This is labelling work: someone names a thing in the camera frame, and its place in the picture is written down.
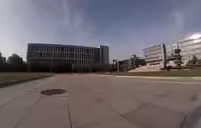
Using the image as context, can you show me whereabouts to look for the pale sloped embankment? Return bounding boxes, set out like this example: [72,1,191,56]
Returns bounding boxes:
[127,64,166,74]

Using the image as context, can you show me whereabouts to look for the pale concrete kerb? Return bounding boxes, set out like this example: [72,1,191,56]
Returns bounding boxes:
[115,75,201,81]

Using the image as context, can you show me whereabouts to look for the large dark glass building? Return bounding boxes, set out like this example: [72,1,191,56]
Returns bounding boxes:
[26,42,110,73]

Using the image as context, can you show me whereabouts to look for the grass lawn beside kerb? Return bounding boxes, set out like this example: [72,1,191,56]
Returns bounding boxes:
[119,67,201,78]

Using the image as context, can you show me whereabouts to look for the round dark manhole cover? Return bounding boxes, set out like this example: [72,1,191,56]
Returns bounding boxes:
[40,88,68,97]

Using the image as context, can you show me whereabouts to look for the row of dark trees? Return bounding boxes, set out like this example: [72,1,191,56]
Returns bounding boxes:
[0,49,28,73]

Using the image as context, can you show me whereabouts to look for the low dark building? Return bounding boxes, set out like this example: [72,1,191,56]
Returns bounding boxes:
[113,54,148,72]

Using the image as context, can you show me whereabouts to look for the grey paved slab road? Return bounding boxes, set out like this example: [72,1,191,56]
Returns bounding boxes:
[0,73,201,128]

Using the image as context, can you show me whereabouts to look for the lone tree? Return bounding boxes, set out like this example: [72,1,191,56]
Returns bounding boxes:
[172,41,184,69]

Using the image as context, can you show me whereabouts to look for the tall white glass building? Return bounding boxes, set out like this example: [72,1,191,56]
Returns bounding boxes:
[178,31,201,65]

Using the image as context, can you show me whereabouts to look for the white building with window rows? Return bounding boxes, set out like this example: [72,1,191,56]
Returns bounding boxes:
[141,43,168,68]

